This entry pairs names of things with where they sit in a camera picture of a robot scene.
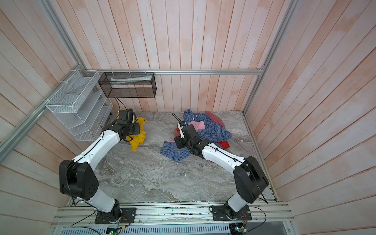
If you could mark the red cloth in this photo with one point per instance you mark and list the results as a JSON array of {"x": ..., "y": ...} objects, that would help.
[{"x": 224, "y": 144}]

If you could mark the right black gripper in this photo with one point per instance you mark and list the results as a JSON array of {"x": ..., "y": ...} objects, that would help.
[{"x": 178, "y": 140}]

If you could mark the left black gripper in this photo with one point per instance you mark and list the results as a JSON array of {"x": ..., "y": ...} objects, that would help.
[{"x": 137, "y": 127}]

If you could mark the left aluminium frame bar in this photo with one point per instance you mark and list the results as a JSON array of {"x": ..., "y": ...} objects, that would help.
[{"x": 19, "y": 132}]

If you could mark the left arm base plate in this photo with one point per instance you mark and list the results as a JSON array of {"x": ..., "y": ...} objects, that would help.
[{"x": 117, "y": 215}]

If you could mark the black wire mesh basket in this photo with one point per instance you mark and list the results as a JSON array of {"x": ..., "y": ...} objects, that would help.
[{"x": 128, "y": 84}]

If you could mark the aluminium mounting rail base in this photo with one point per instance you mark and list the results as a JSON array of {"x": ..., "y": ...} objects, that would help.
[{"x": 177, "y": 218}]

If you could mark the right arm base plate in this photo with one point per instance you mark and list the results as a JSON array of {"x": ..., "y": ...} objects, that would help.
[{"x": 225, "y": 213}]

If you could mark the white wire mesh shelf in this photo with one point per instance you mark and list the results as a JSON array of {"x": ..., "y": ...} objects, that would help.
[{"x": 80, "y": 107}]

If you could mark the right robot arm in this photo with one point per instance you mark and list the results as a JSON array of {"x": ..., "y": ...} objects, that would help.
[{"x": 249, "y": 177}]

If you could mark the horizontal aluminium frame bar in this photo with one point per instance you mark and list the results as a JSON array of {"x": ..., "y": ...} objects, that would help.
[{"x": 190, "y": 71}]

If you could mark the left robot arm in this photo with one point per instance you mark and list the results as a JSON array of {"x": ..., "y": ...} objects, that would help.
[{"x": 77, "y": 178}]

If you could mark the pink cloth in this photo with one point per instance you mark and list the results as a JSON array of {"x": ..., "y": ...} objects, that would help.
[{"x": 187, "y": 133}]

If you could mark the blue checkered shirt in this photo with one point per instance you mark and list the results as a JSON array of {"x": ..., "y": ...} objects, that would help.
[{"x": 208, "y": 127}]

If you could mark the maroon cloth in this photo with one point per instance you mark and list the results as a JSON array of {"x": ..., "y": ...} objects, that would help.
[{"x": 212, "y": 116}]

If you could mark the yellow printed t-shirt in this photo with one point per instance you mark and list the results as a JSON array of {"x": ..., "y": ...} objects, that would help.
[{"x": 137, "y": 140}]

